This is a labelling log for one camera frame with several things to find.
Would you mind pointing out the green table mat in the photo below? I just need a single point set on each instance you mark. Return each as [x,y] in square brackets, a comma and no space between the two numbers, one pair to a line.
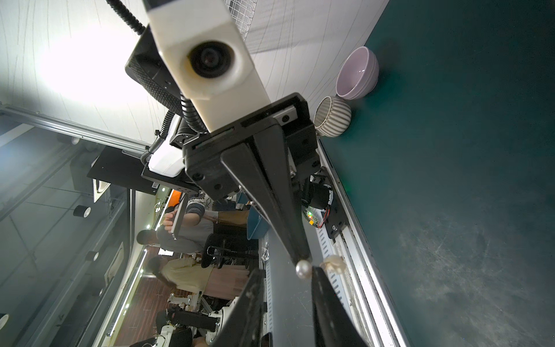
[449,165]

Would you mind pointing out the purple plate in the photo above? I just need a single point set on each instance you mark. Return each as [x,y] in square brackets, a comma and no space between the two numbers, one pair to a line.
[358,75]

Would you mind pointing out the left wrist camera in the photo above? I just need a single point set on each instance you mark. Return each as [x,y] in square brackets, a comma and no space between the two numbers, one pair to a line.
[207,57]

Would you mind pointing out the white vented cable duct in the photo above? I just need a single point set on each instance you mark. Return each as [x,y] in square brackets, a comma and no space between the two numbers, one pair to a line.
[341,284]

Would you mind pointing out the white wire basket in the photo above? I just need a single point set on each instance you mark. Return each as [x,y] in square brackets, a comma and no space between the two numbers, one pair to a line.
[242,11]

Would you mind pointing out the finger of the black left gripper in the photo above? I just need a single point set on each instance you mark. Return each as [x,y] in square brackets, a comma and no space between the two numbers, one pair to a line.
[262,170]

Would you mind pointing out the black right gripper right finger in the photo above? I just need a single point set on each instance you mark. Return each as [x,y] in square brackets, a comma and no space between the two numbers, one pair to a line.
[332,325]

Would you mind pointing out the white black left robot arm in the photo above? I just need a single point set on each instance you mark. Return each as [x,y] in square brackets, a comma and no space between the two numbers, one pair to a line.
[163,160]

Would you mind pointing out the seated person grey shirt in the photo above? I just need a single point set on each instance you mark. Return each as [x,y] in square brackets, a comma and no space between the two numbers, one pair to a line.
[193,227]

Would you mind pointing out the seated person beige shirt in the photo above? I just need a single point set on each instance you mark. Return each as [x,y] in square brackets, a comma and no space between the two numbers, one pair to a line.
[186,274]

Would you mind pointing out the green striped mug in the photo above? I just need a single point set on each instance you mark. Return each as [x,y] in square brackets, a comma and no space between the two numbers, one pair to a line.
[332,117]

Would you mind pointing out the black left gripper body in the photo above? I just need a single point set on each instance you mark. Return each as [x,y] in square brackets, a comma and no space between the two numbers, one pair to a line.
[202,157]

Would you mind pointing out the aluminium front rail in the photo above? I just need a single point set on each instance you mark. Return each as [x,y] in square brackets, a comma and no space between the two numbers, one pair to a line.
[364,293]

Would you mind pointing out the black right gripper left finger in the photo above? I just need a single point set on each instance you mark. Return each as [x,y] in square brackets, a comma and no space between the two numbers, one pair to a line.
[243,327]

